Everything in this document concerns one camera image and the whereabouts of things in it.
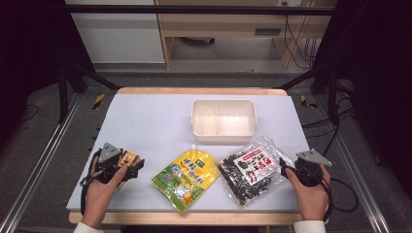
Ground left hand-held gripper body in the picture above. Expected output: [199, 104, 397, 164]
[91, 142, 130, 184]

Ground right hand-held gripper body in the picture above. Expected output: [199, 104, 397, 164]
[292, 148, 333, 188]

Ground small yellow red snack packet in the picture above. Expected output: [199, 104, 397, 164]
[117, 150, 142, 169]

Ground clear bag of dried seaweed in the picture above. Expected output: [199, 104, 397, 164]
[216, 136, 295, 208]

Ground yellow green spout pouch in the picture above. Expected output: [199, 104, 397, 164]
[151, 144, 222, 214]

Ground white plastic divided container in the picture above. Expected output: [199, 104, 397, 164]
[190, 98, 258, 145]

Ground person's right hand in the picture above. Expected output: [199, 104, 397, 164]
[285, 163, 332, 221]

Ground person's left hand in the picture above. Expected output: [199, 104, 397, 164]
[81, 156, 129, 229]

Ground pale blue table mat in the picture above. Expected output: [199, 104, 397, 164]
[66, 93, 331, 213]

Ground black metal stand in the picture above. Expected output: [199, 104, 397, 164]
[57, 61, 121, 124]
[278, 64, 341, 125]

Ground wooden table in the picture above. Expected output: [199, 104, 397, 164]
[68, 86, 304, 226]

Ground black curtain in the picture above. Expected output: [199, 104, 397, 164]
[0, 0, 96, 149]
[312, 0, 412, 195]

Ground white cabinet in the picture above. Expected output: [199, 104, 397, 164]
[64, 0, 166, 65]

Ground grey rectangular panel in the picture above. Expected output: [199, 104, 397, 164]
[254, 28, 282, 37]

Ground light wooden desk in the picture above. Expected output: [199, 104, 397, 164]
[154, 0, 338, 70]

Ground black floor cables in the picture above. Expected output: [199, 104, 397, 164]
[300, 96, 356, 156]

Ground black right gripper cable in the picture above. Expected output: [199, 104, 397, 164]
[319, 176, 360, 224]

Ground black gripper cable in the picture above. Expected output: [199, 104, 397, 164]
[319, 176, 360, 224]
[79, 149, 104, 216]

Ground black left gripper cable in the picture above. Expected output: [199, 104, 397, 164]
[79, 149, 104, 216]

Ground aluminium floor rail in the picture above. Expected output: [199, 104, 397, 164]
[315, 95, 392, 233]
[0, 93, 82, 233]

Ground thin black floor cable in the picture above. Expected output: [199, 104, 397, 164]
[17, 104, 40, 124]

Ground black hanging desk cables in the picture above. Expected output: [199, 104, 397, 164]
[283, 1, 318, 70]

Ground black horizontal frame bar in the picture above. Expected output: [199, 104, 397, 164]
[62, 4, 336, 17]

